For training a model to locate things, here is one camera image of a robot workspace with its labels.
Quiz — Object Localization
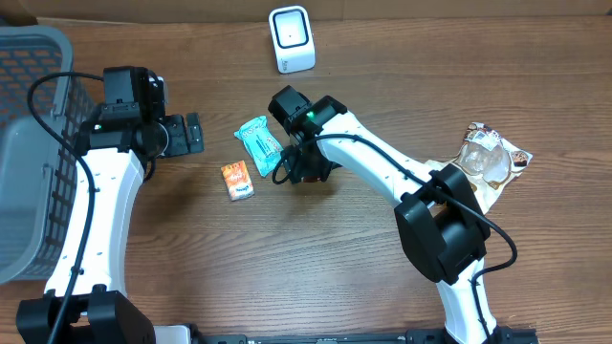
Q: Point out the teal long snack packet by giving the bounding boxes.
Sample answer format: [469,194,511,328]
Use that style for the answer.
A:
[234,116,282,178]

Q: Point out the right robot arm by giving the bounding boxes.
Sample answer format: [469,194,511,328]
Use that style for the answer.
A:
[268,86,501,343]

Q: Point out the white barcode scanner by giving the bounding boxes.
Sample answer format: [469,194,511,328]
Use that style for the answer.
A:
[269,5,316,75]

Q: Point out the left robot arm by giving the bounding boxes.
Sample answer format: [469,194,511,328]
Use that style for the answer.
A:
[15,66,204,343]

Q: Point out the green-lidded jar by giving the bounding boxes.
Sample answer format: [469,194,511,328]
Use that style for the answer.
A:
[301,176,322,183]

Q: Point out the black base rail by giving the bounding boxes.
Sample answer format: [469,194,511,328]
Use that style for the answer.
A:
[192,327,539,344]

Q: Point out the beige brown snack pouch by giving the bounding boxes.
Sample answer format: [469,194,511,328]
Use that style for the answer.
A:
[426,122,533,214]

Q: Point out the grey plastic shopping basket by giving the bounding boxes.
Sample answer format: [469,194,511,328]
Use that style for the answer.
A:
[1,26,95,283]

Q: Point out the orange small packet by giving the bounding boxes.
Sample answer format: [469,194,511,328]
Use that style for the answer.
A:
[221,161,254,201]

